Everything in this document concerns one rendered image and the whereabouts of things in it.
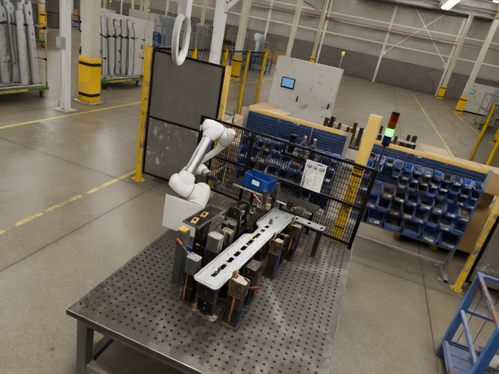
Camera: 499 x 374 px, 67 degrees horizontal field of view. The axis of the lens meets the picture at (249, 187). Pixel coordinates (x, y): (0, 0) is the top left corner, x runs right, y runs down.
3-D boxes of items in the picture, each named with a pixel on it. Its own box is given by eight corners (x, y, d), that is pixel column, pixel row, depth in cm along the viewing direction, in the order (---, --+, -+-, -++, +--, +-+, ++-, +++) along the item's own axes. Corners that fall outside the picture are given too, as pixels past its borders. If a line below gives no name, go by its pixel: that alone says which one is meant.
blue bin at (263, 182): (266, 194, 368) (269, 182, 363) (242, 183, 383) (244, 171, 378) (275, 191, 381) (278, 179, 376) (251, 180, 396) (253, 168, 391)
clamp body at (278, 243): (272, 281, 297) (282, 245, 284) (259, 275, 302) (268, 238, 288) (277, 276, 305) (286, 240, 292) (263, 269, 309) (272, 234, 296)
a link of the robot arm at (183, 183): (188, 199, 338) (166, 187, 331) (185, 198, 353) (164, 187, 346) (228, 126, 350) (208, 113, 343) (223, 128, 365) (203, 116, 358)
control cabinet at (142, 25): (88, 64, 1462) (90, -5, 1368) (98, 64, 1509) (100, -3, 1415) (140, 78, 1403) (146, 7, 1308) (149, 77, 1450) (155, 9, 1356)
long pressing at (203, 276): (220, 293, 228) (220, 291, 228) (189, 277, 236) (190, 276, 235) (295, 217, 346) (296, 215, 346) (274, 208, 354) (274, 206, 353)
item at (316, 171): (319, 194, 366) (328, 165, 354) (298, 186, 374) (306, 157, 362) (320, 194, 368) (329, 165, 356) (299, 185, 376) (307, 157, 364)
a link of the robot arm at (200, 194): (206, 208, 342) (216, 187, 349) (188, 198, 336) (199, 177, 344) (200, 210, 356) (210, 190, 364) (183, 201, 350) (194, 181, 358)
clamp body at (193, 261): (189, 306, 253) (197, 263, 239) (176, 300, 257) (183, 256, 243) (197, 299, 262) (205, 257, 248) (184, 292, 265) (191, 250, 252)
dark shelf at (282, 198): (312, 216, 352) (313, 213, 350) (230, 184, 383) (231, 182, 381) (319, 208, 370) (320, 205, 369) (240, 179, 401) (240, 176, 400)
